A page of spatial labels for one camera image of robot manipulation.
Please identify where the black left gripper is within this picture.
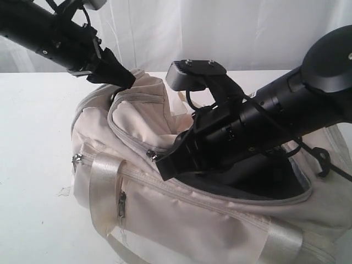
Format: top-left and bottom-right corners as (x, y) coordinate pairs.
(36, 21), (136, 89)

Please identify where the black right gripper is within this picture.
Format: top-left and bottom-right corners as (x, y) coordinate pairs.
(155, 101), (275, 181)

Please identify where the cream fabric duffel bag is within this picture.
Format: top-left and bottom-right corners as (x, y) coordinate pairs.
(71, 70), (351, 263)

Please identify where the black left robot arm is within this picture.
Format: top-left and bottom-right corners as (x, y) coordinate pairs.
(1, 1), (136, 89)

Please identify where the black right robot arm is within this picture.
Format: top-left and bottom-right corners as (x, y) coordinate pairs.
(156, 26), (351, 180)

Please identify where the white backdrop curtain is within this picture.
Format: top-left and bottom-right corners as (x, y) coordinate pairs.
(0, 0), (352, 74)

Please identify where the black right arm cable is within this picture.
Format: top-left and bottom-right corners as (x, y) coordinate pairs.
(184, 90), (352, 182)

